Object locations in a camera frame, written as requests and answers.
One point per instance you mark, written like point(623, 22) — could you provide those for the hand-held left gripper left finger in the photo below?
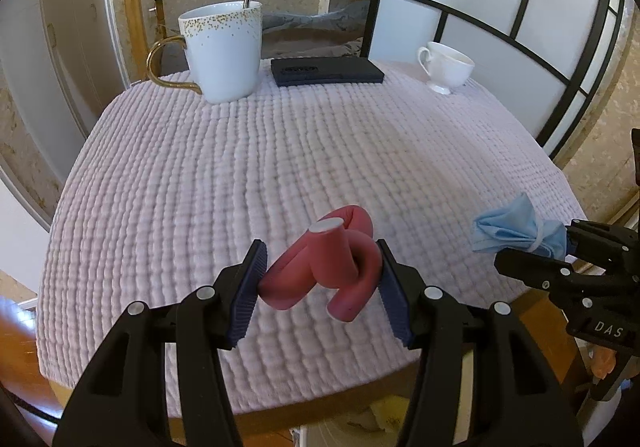
point(247, 297)

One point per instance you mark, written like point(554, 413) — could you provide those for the white trash bin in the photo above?
point(340, 437)

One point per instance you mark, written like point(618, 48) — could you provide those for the wooden bed frame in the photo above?
point(129, 2)

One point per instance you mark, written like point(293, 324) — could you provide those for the round wooden table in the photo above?
point(280, 428)

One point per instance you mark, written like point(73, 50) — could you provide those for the white wardrobe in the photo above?
point(75, 2)

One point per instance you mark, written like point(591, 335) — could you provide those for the pink foam hair curler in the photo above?
point(345, 252)

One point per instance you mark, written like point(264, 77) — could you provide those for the gold dotted white mug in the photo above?
point(225, 57)

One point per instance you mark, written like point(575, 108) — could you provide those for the white quilted blanket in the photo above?
point(200, 202)

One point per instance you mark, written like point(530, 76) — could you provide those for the grey blanket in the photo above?
point(320, 17)

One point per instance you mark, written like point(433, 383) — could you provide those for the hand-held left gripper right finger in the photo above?
point(395, 307)

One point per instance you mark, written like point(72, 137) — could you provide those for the blue face mask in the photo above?
point(505, 227)

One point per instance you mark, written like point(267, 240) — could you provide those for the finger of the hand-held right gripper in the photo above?
point(535, 269)
point(600, 242)

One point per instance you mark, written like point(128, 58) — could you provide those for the person's right hand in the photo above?
point(602, 363)

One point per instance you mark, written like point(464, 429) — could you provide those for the black smartphone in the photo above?
point(325, 71)

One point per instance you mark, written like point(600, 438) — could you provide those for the small white teacup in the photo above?
point(447, 69)

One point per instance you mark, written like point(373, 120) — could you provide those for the yellow plastic bag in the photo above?
point(387, 414)

